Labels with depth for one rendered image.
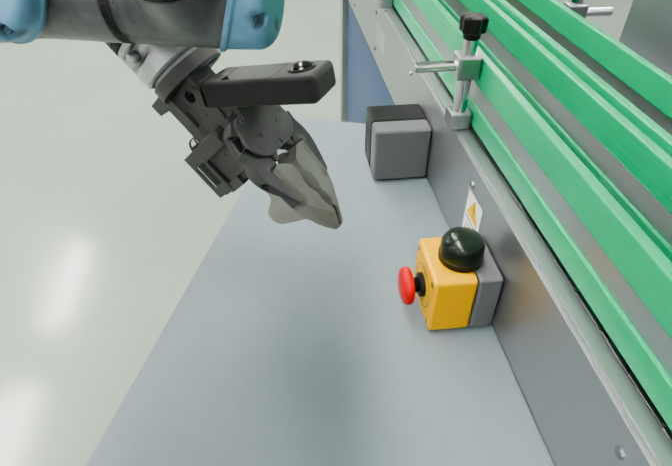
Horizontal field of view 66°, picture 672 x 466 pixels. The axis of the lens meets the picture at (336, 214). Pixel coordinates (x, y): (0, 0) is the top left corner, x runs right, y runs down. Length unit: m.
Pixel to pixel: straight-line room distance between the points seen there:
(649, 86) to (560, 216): 0.23
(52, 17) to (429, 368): 0.43
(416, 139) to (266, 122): 0.29
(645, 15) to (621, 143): 0.38
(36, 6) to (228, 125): 0.17
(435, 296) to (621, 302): 0.18
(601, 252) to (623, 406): 0.11
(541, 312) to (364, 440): 0.19
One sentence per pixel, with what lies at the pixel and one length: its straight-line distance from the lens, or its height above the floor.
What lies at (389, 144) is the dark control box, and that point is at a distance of 0.72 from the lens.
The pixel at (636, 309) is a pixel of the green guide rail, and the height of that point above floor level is 0.92.
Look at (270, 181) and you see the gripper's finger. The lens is 0.47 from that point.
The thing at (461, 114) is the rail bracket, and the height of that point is 0.90.
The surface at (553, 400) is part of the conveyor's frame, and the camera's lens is 0.48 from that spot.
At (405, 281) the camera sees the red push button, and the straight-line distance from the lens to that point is 0.53.
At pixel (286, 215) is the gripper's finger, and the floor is 0.86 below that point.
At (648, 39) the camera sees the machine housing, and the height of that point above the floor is 0.93.
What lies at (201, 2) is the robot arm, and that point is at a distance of 0.35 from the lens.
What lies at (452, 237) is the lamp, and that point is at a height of 0.85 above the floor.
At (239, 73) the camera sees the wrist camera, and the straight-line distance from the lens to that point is 0.49.
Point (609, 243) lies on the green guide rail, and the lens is 0.41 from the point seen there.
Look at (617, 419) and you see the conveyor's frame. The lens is 0.41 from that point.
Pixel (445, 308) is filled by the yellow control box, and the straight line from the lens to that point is 0.53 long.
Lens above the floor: 1.19
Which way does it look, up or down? 39 degrees down
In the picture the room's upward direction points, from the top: straight up
